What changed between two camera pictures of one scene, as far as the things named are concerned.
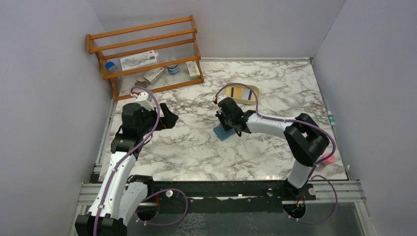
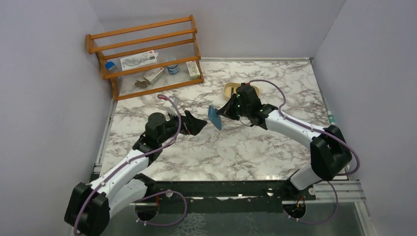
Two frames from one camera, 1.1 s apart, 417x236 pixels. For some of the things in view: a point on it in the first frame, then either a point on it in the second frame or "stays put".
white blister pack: (137, 60) stays put
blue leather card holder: (223, 134) → (215, 118)
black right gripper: (224, 118) → (234, 106)
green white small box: (193, 69) stays put
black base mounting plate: (274, 198) stays put
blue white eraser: (111, 67) stays put
